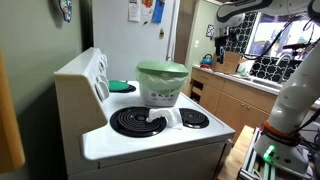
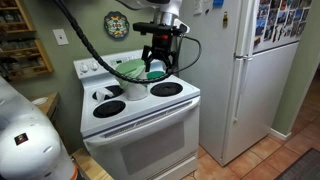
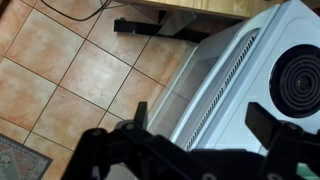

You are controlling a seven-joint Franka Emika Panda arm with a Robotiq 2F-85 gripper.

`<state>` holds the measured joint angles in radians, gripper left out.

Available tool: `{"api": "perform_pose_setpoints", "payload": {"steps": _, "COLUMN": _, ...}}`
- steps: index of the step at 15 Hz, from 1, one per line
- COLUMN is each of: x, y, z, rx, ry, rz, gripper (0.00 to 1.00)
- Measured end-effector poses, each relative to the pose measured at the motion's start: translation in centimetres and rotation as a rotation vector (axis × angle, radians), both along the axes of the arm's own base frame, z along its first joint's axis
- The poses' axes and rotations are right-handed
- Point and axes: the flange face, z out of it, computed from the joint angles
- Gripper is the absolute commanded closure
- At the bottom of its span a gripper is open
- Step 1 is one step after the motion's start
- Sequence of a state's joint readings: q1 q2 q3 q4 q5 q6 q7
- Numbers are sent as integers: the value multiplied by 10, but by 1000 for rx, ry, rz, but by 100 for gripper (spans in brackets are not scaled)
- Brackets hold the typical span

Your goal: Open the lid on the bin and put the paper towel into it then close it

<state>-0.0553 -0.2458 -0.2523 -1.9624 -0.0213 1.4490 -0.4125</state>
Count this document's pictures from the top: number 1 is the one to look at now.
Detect green bin lid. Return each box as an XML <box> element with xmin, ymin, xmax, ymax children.
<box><xmin>137</xmin><ymin>61</ymin><xmax>189</xmax><ymax>78</ymax></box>

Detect white paper towel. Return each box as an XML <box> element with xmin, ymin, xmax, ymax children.
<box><xmin>146</xmin><ymin>108</ymin><xmax>183</xmax><ymax>130</ymax></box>

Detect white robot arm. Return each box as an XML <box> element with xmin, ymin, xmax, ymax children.
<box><xmin>214</xmin><ymin>0</ymin><xmax>320</xmax><ymax>179</ymax></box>

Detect white compost bin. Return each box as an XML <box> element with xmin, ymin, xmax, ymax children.
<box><xmin>139</xmin><ymin>84</ymin><xmax>180</xmax><ymax>107</ymax></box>

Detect green bin liner bag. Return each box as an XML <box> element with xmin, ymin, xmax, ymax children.
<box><xmin>135</xmin><ymin>70</ymin><xmax>188</xmax><ymax>95</ymax></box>

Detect large front coil burner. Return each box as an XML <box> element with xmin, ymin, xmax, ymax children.
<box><xmin>109</xmin><ymin>107</ymin><xmax>167</xmax><ymax>138</ymax></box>

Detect small front coil burner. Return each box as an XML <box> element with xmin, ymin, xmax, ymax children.
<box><xmin>179</xmin><ymin>108</ymin><xmax>209</xmax><ymax>129</ymax></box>

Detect green silicone burner cover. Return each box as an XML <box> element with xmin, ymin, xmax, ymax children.
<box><xmin>108</xmin><ymin>80</ymin><xmax>129</xmax><ymax>92</ymax></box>

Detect blue tea kettle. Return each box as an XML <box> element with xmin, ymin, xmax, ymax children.
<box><xmin>201</xmin><ymin>54</ymin><xmax>212</xmax><ymax>65</ymax></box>

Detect white refrigerator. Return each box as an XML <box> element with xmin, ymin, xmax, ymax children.
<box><xmin>92</xmin><ymin>0</ymin><xmax>180</xmax><ymax>80</ymax></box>

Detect white electric stove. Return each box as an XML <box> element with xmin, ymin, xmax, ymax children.
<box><xmin>54</xmin><ymin>48</ymin><xmax>235</xmax><ymax>180</ymax></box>

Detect wooden kitchen cabinets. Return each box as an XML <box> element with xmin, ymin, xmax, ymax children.
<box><xmin>189</xmin><ymin>67</ymin><xmax>277</xmax><ymax>141</ymax></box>

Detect black coffee maker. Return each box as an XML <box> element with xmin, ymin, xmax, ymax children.
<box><xmin>215</xmin><ymin>36</ymin><xmax>227</xmax><ymax>64</ymax></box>

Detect cardboard box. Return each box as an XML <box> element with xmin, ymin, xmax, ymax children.
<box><xmin>212</xmin><ymin>51</ymin><xmax>245</xmax><ymax>74</ymax></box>

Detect blue paper on fridge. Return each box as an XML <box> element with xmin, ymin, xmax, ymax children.
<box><xmin>152</xmin><ymin>0</ymin><xmax>165</xmax><ymax>24</ymax></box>

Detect white paper on fridge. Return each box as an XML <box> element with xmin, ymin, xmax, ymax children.
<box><xmin>128</xmin><ymin>0</ymin><xmax>141</xmax><ymax>22</ymax></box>

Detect chrome sink faucet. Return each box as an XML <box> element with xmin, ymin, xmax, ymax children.
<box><xmin>275</xmin><ymin>54</ymin><xmax>294</xmax><ymax>84</ymax></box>

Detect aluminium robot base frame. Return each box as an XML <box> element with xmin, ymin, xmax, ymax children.
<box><xmin>237</xmin><ymin>128</ymin><xmax>314</xmax><ymax>180</ymax></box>

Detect decorative wall plate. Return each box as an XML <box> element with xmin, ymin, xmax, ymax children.
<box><xmin>59</xmin><ymin>0</ymin><xmax>72</xmax><ymax>23</ymax></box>

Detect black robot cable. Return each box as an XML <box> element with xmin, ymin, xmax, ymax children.
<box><xmin>242</xmin><ymin>14</ymin><xmax>303</xmax><ymax>61</ymax></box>

